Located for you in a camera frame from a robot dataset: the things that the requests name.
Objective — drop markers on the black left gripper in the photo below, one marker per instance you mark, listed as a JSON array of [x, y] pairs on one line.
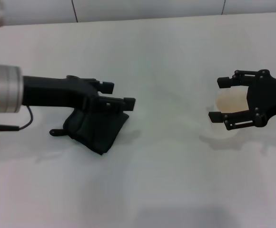
[[62, 92]]

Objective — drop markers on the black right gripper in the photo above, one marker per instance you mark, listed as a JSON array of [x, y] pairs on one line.
[[269, 99]]

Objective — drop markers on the dark blue rag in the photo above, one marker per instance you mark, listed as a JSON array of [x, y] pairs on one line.
[[95, 130]]

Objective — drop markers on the white paper cup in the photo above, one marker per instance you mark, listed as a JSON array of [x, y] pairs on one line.
[[230, 102]]

